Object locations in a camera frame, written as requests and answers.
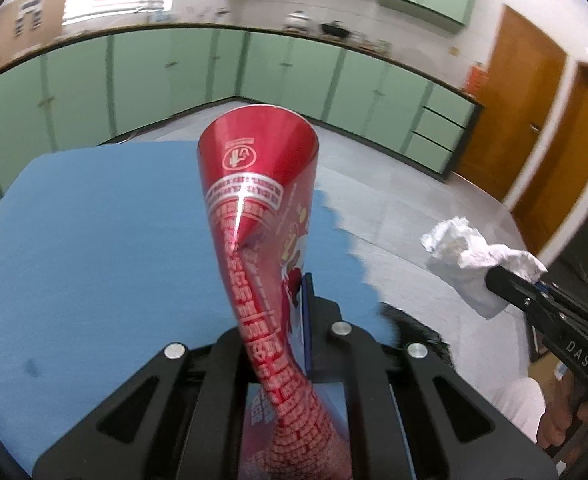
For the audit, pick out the white tissue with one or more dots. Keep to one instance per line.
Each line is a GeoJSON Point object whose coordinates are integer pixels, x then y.
{"type": "Point", "coordinates": [460, 256]}

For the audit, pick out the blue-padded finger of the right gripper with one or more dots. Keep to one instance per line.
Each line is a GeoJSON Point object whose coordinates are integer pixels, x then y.
{"type": "Point", "coordinates": [528, 297]}

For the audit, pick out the black wok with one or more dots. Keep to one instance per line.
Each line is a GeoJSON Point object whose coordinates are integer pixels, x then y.
{"type": "Point", "coordinates": [335, 30]}

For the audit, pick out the blue scalloped table cloth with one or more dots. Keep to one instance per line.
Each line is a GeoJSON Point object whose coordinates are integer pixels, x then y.
{"type": "Point", "coordinates": [105, 257]}

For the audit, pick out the black trash bag bin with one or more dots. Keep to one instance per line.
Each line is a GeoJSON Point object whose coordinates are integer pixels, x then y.
{"type": "Point", "coordinates": [409, 330]}

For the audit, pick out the white cooking pot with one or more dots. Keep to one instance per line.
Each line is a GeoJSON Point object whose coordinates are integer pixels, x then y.
{"type": "Point", "coordinates": [297, 20]}

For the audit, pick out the green lower kitchen cabinets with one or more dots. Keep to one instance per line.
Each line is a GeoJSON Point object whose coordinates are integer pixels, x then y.
{"type": "Point", "coordinates": [100, 87]}

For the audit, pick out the crushed red soda can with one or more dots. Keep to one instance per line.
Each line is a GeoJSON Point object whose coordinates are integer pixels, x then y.
{"type": "Point", "coordinates": [258, 166]}

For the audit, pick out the person's right hand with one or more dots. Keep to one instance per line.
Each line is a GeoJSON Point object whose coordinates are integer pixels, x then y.
{"type": "Point", "coordinates": [559, 415]}

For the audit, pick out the cardboard box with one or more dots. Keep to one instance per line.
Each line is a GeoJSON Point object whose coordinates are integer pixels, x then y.
{"type": "Point", "coordinates": [27, 25]}

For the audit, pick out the orange thermos flask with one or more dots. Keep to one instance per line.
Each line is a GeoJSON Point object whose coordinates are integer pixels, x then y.
{"type": "Point", "coordinates": [475, 79]}

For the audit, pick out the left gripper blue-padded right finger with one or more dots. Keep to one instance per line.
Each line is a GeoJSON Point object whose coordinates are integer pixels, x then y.
{"type": "Point", "coordinates": [409, 415]}

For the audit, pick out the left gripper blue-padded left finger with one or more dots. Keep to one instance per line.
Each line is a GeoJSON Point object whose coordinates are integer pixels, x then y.
{"type": "Point", "coordinates": [179, 417]}

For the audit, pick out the brown wooden door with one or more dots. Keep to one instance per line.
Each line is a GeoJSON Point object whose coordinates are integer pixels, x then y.
{"type": "Point", "coordinates": [561, 176]}
{"type": "Point", "coordinates": [517, 94]}

